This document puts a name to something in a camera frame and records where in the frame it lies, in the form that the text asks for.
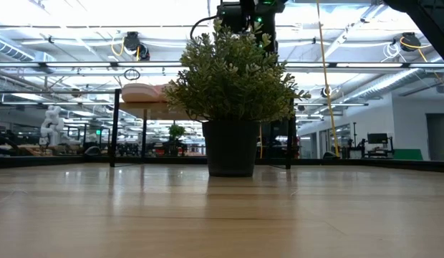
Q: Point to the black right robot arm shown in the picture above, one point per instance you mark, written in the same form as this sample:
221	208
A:
426	21

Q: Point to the wooden shelf black metal legs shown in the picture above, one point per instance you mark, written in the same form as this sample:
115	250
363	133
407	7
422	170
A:
115	129

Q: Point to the small background potted plant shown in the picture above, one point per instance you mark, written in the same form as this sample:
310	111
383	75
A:
176	132

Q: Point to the green potted plant black pot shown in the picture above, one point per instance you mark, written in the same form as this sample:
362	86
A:
231	150

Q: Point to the long ceiling light strip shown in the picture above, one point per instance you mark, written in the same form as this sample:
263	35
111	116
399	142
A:
369	65

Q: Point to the black monitor on stand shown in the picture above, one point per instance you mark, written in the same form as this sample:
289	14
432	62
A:
377	138

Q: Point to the green panel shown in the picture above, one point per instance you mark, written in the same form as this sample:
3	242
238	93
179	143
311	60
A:
408	155

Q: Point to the ribbed silver air duct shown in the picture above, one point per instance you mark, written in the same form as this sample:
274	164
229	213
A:
10	48

